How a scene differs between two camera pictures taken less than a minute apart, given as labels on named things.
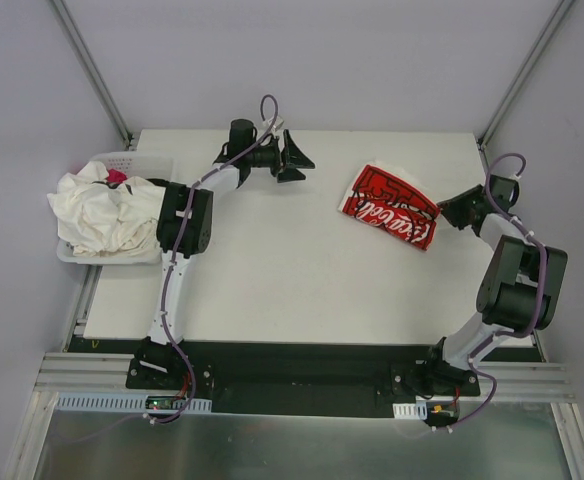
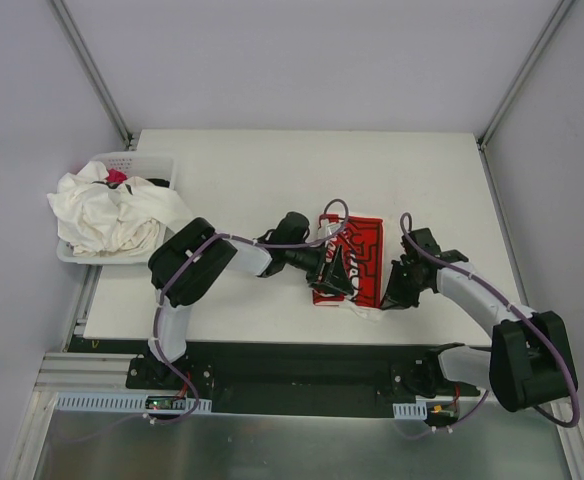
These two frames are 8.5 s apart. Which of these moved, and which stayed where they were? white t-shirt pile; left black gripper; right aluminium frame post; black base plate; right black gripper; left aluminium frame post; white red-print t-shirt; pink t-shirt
Moved: left black gripper; right black gripper; white red-print t-shirt
Stayed: left aluminium frame post; right aluminium frame post; white t-shirt pile; pink t-shirt; black base plate
